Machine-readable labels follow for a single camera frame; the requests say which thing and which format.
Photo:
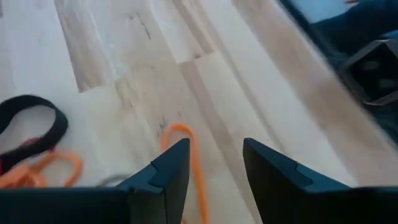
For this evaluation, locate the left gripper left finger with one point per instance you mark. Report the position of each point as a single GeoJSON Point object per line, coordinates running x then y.
{"type": "Point", "coordinates": [168, 186]}

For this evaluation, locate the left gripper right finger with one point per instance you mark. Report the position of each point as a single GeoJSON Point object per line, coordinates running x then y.
{"type": "Point", "coordinates": [280, 193]}

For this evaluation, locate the long orange rubber band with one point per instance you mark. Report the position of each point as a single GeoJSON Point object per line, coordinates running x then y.
{"type": "Point", "coordinates": [199, 174]}

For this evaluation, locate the wide black rubber band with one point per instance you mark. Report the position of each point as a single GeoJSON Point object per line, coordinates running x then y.
{"type": "Point", "coordinates": [59, 124]}

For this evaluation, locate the red rubber band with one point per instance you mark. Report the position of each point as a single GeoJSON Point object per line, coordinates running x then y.
{"type": "Point", "coordinates": [31, 142]}

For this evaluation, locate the dark bin with grey rim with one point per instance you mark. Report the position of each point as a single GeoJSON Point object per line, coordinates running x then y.
{"type": "Point", "coordinates": [373, 74]}

